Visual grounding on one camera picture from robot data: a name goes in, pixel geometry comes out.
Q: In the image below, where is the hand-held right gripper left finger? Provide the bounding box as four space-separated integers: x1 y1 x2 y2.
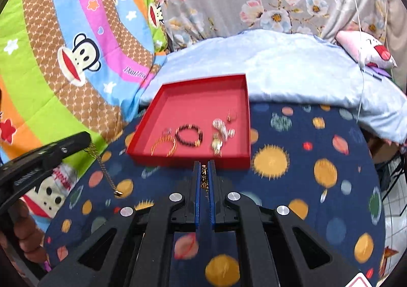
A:
38 161 201 287

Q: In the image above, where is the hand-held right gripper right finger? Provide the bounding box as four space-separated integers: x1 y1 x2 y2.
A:
207 160 363 287

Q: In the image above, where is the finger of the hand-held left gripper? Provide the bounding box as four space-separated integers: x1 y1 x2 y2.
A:
46 131 93 173

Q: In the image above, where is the thick gold chain bracelet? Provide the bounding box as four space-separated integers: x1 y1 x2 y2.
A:
200 164 211 202

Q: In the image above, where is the dark bead bracelet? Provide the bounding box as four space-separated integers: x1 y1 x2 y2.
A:
175 124 204 148

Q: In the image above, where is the gold clover charm chain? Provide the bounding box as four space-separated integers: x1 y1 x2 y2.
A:
87 142 124 198

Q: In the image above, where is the gold bangle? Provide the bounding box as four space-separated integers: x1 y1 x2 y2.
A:
150 135 177 157

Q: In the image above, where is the white pearl bracelet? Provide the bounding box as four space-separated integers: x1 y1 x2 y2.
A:
212 118 236 141

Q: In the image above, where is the red cardboard box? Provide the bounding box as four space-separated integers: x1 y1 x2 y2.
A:
126 73 252 171

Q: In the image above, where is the person's left hand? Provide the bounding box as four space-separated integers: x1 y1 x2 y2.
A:
0 200 48 264

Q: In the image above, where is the navy planet print bedsheet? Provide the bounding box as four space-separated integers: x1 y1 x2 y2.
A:
43 101 391 287

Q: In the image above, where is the cartoon monkey blanket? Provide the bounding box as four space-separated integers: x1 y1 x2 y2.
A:
0 0 169 221

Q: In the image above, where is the light blue pillow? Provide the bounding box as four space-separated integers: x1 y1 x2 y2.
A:
140 29 407 144

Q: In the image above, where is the white card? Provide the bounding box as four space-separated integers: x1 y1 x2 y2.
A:
343 273 377 287

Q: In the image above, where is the pink plush pillow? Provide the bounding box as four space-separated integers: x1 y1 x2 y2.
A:
335 30 398 69

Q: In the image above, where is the beige curtain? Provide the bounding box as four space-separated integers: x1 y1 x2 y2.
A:
385 0 407 94

